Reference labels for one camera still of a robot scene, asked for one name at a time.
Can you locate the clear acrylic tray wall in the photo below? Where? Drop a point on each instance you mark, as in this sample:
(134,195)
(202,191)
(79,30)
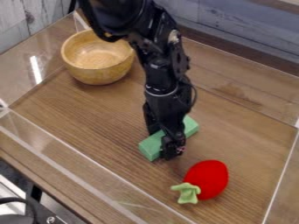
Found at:
(87,188)

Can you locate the brown wooden bowl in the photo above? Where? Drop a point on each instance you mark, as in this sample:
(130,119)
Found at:
(97,62)

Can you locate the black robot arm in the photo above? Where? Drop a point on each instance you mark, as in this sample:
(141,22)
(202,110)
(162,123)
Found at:
(143,23)

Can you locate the green rectangular block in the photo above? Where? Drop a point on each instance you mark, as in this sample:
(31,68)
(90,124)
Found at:
(151,146)

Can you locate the red plush strawberry toy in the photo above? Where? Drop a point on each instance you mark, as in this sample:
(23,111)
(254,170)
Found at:
(203,183)

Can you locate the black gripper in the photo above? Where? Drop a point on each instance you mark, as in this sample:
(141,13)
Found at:
(165,111)

